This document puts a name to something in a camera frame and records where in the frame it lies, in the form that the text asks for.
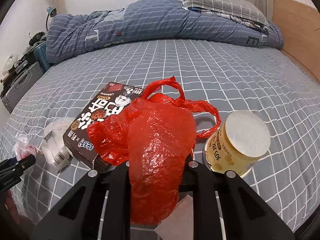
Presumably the brown cookie box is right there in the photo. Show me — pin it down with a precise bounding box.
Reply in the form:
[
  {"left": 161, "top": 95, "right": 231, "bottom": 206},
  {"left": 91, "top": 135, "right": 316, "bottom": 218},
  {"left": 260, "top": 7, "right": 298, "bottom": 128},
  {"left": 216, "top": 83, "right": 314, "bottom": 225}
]
[{"left": 63, "top": 82, "right": 144, "bottom": 173}]

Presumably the grey checked pillow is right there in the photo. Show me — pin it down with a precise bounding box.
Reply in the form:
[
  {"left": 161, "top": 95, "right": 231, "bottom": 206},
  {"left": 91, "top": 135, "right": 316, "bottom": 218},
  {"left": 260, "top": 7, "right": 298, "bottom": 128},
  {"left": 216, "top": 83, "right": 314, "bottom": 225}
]
[{"left": 183, "top": 0, "right": 269, "bottom": 27}]

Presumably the grey checked bed sheet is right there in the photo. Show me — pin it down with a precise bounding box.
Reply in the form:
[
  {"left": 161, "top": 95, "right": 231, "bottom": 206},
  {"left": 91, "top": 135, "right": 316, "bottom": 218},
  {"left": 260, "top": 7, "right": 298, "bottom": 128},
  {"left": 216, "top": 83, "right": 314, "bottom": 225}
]
[{"left": 1, "top": 40, "right": 319, "bottom": 230}]

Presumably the white tissue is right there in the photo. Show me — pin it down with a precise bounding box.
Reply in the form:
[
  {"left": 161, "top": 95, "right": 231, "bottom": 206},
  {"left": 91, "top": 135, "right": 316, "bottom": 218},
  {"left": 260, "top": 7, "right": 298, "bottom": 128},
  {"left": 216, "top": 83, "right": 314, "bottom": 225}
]
[{"left": 155, "top": 195, "right": 194, "bottom": 240}]

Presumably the clear plastic bag red print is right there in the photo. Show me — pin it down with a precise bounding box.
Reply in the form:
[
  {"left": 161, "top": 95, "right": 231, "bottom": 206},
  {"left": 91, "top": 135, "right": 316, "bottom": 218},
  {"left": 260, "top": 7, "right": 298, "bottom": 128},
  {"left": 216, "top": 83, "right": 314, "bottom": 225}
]
[{"left": 12, "top": 133, "right": 41, "bottom": 161}]

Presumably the grey suitcase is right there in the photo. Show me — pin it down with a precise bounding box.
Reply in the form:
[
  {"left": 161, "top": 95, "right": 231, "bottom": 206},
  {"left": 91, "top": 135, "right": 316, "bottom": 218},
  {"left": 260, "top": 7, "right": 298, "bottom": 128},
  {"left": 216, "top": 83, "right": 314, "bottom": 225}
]
[{"left": 1, "top": 62, "right": 44, "bottom": 113}]

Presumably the teal suitcase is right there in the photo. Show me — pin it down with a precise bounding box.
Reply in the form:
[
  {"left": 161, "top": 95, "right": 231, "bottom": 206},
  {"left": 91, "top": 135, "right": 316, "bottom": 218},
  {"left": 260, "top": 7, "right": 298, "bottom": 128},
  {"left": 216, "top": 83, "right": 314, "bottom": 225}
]
[{"left": 33, "top": 42, "right": 51, "bottom": 73}]

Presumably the blue desk lamp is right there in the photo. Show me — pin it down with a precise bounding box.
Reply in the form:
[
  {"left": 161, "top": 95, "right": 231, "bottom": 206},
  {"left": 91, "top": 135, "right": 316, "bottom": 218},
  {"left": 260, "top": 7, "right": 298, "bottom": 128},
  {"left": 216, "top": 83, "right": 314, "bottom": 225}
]
[{"left": 46, "top": 7, "right": 57, "bottom": 32}]

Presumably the blue striped duvet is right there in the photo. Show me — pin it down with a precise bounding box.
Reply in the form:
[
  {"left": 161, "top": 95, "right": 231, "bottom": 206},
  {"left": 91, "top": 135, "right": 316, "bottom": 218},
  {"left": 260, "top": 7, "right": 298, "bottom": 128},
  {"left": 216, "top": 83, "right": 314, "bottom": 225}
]
[{"left": 46, "top": 0, "right": 284, "bottom": 64}]

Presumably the person left hand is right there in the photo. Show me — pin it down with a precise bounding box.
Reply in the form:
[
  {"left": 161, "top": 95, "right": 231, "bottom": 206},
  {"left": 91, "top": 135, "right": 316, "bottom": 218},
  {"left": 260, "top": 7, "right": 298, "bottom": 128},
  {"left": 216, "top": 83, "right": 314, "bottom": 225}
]
[{"left": 1, "top": 190, "right": 20, "bottom": 225}]

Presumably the yellow instant noodle cup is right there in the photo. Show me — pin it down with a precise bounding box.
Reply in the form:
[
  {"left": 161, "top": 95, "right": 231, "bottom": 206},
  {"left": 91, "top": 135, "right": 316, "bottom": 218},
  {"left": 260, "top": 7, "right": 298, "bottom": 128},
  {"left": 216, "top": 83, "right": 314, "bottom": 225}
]
[{"left": 203, "top": 111, "right": 271, "bottom": 177}]

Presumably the white helmet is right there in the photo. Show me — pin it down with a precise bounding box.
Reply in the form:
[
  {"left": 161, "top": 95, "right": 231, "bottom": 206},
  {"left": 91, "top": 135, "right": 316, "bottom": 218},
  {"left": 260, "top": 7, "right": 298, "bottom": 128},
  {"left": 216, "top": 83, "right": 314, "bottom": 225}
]
[{"left": 2, "top": 54, "right": 18, "bottom": 77}]

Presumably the wooden headboard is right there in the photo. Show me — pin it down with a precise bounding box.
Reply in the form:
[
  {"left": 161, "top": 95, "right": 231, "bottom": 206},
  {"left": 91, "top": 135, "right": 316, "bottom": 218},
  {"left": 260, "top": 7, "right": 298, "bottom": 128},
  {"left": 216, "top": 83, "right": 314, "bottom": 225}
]
[{"left": 273, "top": 0, "right": 319, "bottom": 82}]

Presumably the white drawstring pouch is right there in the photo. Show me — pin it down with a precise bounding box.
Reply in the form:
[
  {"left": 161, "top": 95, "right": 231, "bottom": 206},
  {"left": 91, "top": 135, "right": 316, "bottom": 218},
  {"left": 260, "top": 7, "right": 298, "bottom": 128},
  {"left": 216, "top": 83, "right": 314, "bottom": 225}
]
[{"left": 41, "top": 117, "right": 73, "bottom": 172}]

